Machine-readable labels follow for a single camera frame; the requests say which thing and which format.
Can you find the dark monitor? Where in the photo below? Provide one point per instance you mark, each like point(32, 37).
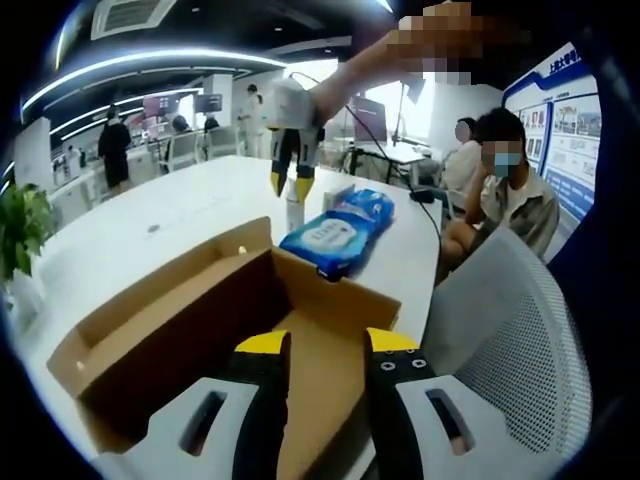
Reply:
point(207, 102)

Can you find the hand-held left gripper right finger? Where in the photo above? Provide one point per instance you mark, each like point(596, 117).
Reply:
point(410, 450)

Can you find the blue wet wipes soft item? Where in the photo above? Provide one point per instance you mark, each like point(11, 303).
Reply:
point(325, 237)

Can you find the small white carton box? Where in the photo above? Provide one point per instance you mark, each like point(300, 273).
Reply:
point(332, 200)

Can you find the white side desk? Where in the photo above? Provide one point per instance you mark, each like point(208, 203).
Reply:
point(405, 154)

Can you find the purple wall screen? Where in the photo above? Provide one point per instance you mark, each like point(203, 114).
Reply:
point(160, 106)

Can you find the ceiling air vent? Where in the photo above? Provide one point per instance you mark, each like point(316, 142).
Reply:
point(130, 17)

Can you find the desk monitor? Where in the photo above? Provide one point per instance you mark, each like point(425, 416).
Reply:
point(370, 120)

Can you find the blue white printed board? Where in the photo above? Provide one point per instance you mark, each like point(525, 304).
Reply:
point(570, 150)

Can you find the white tube with cap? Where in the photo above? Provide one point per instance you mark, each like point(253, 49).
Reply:
point(295, 215)

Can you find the blue plastic soft packet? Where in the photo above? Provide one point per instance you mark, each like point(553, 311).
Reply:
point(372, 202)

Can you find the black power adapter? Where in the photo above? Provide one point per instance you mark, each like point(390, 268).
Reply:
point(425, 194)

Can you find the grey mesh office chair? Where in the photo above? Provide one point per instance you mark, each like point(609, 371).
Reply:
point(515, 350)

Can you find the brown cardboard shoe box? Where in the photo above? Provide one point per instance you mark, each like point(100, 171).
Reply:
point(165, 310)

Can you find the person's navy clothing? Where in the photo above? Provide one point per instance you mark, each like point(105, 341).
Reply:
point(615, 150)

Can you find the white ceiling light strip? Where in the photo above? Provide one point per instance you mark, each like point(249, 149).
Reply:
point(165, 55)

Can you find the green potted plant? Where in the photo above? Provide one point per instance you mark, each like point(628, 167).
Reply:
point(22, 225)

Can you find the white office chair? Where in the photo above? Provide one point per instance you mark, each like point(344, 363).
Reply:
point(222, 142)
point(182, 150)

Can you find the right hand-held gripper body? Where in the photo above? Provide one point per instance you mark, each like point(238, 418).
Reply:
point(292, 107)

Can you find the black studio light on stand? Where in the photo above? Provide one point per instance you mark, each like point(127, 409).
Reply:
point(415, 87)

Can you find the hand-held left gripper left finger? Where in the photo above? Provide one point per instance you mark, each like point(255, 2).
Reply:
point(240, 425)

